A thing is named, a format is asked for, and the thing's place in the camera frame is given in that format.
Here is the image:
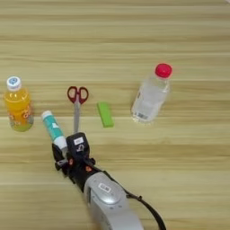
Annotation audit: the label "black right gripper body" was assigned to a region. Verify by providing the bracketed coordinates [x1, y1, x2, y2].
[55, 157, 103, 193]

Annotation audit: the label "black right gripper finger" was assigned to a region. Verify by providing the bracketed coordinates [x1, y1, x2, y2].
[51, 142, 68, 165]

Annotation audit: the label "teal and white glue stick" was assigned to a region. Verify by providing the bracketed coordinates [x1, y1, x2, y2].
[40, 110, 69, 151]

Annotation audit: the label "red handled scissors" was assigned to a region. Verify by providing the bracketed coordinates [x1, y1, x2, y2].
[66, 85, 90, 135]

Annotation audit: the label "orange juice bottle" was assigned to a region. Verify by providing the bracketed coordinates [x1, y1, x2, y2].
[3, 75, 35, 133]

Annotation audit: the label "green rectangular block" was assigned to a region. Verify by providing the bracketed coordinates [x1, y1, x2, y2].
[96, 102, 116, 128]

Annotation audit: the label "clear bottle with red cap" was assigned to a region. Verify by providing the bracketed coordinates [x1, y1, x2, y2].
[130, 63, 173, 124]

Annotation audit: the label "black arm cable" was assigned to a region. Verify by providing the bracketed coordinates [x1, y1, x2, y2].
[125, 191, 167, 230]

